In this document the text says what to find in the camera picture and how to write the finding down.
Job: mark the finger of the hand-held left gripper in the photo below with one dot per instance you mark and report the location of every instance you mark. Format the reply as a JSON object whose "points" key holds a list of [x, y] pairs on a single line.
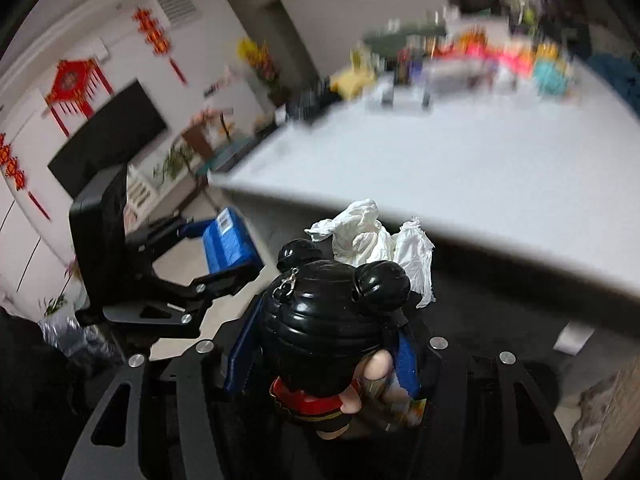
{"points": [[227, 242], [200, 291]]}

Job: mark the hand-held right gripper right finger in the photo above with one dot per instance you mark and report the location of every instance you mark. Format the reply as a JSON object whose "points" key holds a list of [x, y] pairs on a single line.
{"points": [[407, 366]]}

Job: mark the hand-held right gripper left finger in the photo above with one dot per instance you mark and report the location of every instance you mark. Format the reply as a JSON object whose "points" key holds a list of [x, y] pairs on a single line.
{"points": [[237, 360]]}

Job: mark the black-haired doll figure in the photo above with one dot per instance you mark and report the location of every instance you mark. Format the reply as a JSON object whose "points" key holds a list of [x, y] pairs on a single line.
{"points": [[320, 305]]}

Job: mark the white tissue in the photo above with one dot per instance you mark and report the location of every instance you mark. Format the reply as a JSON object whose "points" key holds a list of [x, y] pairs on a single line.
{"points": [[415, 255], [360, 240]]}

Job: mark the teal cushioned wooden bench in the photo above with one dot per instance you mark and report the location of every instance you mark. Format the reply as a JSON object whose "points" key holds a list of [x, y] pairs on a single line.
{"points": [[227, 152]]}

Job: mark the green leafy houseplant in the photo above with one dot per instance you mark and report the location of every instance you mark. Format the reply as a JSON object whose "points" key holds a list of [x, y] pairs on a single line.
{"points": [[172, 160]]}

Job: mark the grey plastic bag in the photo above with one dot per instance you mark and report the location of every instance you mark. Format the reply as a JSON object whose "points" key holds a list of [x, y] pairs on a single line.
{"points": [[75, 337]]}

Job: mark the potted pink orchid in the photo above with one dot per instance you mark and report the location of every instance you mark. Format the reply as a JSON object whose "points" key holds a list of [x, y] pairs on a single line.
{"points": [[210, 122]]}

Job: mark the white paper sheet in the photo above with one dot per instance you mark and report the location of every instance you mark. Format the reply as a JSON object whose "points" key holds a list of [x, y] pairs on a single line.
{"points": [[574, 337]]}

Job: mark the potted yellow flower plant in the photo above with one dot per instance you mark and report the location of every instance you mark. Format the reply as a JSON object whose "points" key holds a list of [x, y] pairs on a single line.
{"points": [[260, 62]]}

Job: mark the grey door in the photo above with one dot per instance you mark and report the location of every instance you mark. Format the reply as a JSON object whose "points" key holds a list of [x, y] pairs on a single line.
{"points": [[295, 45]]}

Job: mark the red hanging knot decoration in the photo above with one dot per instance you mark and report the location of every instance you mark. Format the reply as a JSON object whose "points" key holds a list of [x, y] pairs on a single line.
{"points": [[157, 35]]}

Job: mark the white air vent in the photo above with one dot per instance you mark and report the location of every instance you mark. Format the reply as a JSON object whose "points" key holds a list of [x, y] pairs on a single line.
{"points": [[175, 2]]}

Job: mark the pile of colourful toys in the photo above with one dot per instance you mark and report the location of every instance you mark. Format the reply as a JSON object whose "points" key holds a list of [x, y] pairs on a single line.
{"points": [[480, 57]]}

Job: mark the blue cloth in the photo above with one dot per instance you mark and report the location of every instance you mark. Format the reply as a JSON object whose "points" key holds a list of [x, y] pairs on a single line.
{"points": [[617, 77]]}

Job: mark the black wall television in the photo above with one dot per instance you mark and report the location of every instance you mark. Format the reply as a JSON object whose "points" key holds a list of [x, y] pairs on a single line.
{"points": [[107, 140]]}

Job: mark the red hanging wall decoration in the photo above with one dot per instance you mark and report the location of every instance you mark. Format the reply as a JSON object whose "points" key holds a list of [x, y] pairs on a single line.
{"points": [[15, 170]]}

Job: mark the red tasselled wall ornament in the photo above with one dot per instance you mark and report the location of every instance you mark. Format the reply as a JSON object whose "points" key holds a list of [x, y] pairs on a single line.
{"points": [[75, 85]]}

